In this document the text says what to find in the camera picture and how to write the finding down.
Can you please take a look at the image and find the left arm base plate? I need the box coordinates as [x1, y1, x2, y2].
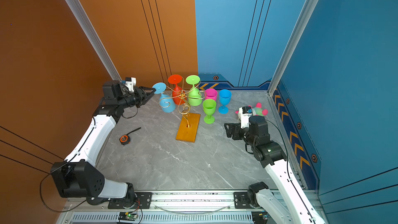
[108, 192, 152, 210]

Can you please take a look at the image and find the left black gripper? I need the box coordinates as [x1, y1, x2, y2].
[118, 86, 155, 111]

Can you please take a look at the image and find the red wine glass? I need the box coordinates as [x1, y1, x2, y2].
[168, 74, 183, 105]

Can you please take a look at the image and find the right circuit board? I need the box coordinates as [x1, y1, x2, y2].
[251, 212, 268, 224]

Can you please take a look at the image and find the gold wire glass rack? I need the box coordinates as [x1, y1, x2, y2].
[164, 78, 205, 117]

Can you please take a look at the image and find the pink wine glass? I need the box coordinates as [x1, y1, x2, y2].
[205, 88, 218, 101]

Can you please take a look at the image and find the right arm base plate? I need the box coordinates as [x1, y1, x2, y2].
[233, 191, 259, 209]

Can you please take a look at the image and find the green wine glass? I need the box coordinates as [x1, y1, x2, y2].
[186, 75, 202, 106]
[203, 99, 217, 124]

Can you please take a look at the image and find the white pink plush toy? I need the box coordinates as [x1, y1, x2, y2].
[235, 102, 268, 119]

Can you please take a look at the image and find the orange black tape measure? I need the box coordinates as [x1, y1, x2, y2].
[119, 127, 141, 145]

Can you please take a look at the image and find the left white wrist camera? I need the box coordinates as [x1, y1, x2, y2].
[122, 77, 136, 93]

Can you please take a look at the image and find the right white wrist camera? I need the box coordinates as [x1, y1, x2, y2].
[238, 106, 253, 129]

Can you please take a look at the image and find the left circuit board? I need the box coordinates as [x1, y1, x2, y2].
[117, 212, 140, 224]

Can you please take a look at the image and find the circuit board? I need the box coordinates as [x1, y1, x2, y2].
[117, 212, 140, 224]
[251, 212, 268, 224]

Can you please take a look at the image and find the aluminium front rail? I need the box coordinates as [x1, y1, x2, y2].
[55, 189, 327, 224]

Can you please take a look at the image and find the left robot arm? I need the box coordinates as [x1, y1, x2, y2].
[50, 77, 156, 208]

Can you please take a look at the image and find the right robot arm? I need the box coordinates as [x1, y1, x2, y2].
[224, 116, 326, 224]

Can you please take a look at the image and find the light blue wine glass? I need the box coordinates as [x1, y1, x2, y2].
[153, 83, 176, 113]

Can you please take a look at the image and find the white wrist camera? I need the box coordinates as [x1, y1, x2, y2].
[122, 77, 136, 93]
[238, 106, 253, 129]

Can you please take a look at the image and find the wooden rack base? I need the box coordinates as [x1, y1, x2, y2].
[176, 113, 201, 143]

